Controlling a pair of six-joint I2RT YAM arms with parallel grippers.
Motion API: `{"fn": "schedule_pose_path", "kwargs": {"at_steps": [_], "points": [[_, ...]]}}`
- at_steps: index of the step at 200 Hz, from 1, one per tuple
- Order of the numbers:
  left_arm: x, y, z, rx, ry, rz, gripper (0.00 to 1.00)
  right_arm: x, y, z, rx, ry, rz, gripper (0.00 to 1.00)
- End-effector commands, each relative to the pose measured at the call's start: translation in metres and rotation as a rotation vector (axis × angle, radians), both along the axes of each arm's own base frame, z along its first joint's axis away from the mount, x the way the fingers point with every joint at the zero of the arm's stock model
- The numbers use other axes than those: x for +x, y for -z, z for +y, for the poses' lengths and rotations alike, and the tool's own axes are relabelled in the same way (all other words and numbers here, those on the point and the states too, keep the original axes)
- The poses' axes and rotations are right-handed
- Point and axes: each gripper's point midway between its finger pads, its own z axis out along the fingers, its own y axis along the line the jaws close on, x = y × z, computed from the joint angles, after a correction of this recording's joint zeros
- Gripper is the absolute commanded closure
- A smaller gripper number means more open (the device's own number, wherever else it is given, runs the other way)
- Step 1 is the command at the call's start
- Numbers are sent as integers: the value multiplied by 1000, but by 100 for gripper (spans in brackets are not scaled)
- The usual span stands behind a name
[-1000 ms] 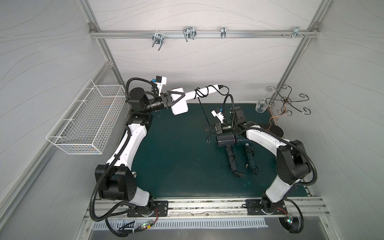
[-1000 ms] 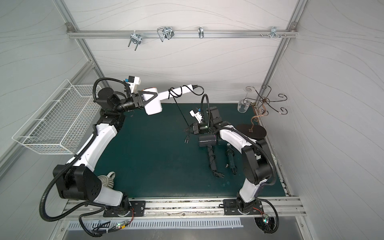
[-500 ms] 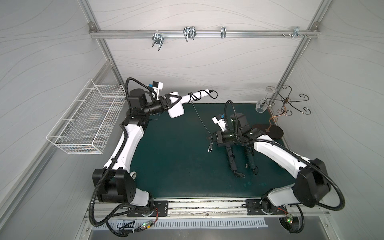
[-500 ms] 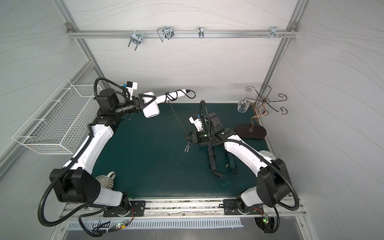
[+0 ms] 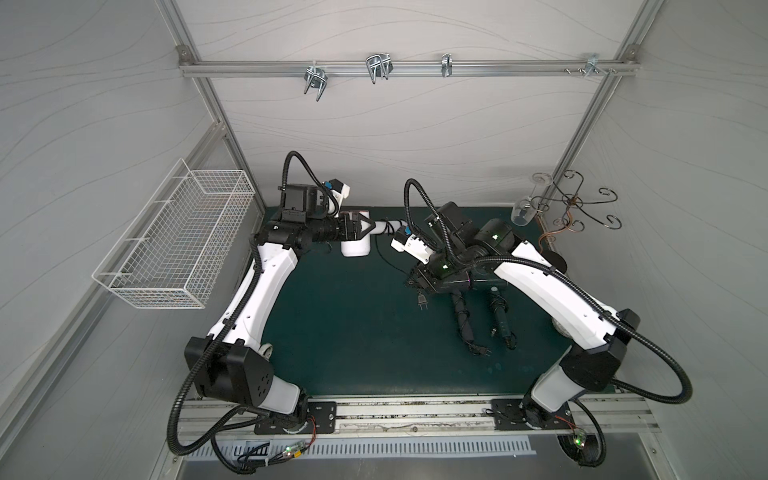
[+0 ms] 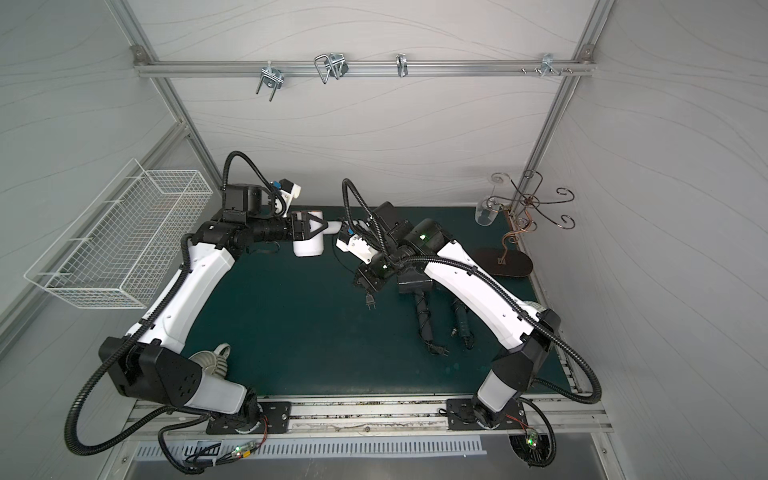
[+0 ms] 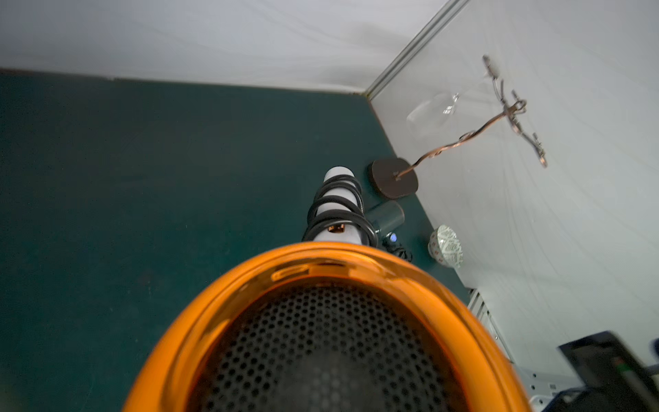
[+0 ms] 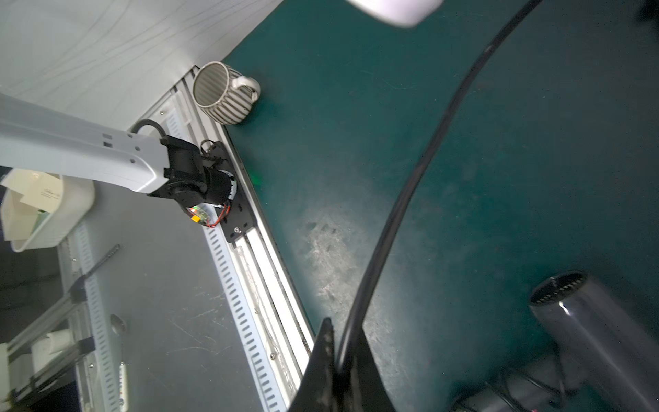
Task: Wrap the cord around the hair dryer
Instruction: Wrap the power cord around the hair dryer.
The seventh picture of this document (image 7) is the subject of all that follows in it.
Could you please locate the green hair dryer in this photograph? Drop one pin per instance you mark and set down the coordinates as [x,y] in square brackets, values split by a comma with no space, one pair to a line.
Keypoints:
[386,218]

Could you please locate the white hair dryer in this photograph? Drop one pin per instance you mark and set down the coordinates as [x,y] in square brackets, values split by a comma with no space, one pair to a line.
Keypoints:
[332,323]

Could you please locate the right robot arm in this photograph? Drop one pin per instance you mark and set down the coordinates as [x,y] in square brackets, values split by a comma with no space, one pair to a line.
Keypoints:
[609,378]

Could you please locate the green table mat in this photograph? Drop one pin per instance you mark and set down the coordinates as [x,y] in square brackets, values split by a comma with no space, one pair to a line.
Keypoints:
[122,201]

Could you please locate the copper wire glass rack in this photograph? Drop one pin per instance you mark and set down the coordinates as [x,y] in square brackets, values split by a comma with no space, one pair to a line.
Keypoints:
[396,178]

